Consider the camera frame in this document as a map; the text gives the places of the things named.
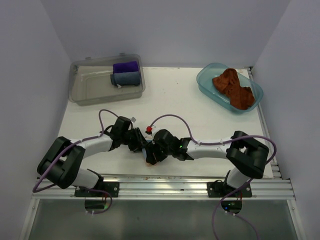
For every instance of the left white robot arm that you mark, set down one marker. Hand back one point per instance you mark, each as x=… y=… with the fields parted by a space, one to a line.
x=62 y=163

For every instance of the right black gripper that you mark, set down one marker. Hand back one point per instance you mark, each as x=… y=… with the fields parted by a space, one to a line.
x=151 y=148

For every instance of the colourful polka dot towel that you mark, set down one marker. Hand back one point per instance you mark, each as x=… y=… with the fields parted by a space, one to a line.
x=149 y=151

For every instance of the purple rolled towel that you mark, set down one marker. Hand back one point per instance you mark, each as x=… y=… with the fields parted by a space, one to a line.
x=125 y=67

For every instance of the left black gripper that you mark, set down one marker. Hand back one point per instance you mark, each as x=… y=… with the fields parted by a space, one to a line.
x=140 y=140

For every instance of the brown crumpled towel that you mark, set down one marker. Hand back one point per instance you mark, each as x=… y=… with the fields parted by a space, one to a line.
x=228 y=84

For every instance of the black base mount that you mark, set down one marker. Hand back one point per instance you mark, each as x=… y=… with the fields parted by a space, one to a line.
x=218 y=189
x=102 y=189

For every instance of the teal transparent plastic bin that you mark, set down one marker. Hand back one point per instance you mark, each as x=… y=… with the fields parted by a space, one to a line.
x=205 y=84

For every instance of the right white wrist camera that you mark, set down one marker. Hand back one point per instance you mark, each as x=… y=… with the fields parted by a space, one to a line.
x=151 y=131

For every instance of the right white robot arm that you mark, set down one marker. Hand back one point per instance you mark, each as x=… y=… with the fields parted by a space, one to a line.
x=248 y=155

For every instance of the grey transparent plastic bin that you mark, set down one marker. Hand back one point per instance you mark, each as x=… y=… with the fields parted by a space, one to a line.
x=90 y=83

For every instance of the aluminium mounting rail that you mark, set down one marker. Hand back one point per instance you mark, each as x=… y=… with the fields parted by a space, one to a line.
x=193 y=188

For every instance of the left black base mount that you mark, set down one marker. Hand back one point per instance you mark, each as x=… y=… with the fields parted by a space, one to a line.
x=102 y=189

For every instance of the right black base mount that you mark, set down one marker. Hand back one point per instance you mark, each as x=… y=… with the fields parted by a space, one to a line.
x=218 y=189

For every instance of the grey-blue rolled towel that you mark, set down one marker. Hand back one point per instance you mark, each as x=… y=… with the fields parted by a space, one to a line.
x=125 y=79

